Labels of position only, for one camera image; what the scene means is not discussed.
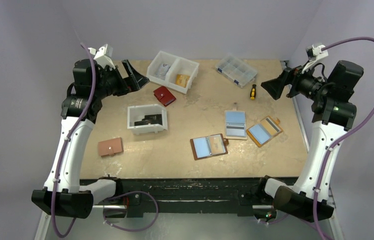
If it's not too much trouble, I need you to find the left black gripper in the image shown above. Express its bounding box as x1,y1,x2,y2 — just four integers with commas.
93,59,149,100

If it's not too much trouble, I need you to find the small white plastic bin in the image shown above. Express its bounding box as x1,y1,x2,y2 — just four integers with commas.
127,104,168,135

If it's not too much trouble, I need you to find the orange card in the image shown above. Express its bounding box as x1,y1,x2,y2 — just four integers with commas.
208,134,226,156

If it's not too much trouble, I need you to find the tan leather card holder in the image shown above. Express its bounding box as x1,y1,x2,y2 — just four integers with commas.
190,133,229,161

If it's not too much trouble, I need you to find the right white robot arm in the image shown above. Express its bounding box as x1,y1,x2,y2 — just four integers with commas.
255,60,364,223

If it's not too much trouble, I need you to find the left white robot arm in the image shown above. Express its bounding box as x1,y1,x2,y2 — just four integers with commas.
31,59,149,219

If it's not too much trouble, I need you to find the patterned card in bin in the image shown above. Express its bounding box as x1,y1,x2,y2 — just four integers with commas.
155,63,171,80

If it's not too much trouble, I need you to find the red leather card holder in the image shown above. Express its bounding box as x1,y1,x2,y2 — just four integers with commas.
153,86,176,107

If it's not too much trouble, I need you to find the black card in bin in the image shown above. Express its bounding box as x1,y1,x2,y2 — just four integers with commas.
134,114,163,126

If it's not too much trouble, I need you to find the gold card in bin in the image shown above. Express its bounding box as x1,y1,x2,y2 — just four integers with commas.
175,74,190,88

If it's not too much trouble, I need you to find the blue card white tray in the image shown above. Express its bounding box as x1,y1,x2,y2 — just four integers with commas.
224,102,248,140

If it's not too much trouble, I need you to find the pink leather card holder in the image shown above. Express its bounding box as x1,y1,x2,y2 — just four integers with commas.
97,137,124,158

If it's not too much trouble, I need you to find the yellow black screwdriver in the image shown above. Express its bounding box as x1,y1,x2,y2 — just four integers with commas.
250,83,257,100

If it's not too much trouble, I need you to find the clear plastic organizer box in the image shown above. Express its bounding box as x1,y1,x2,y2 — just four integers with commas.
215,54,258,88

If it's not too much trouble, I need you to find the white two-compartment bin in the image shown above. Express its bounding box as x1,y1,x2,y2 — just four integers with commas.
146,51,200,94

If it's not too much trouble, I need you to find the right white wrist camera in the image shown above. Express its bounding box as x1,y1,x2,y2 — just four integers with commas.
302,43,329,74

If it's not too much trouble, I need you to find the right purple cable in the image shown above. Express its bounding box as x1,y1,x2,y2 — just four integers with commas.
258,36,374,240

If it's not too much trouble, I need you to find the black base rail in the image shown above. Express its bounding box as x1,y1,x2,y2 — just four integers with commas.
95,177,274,218

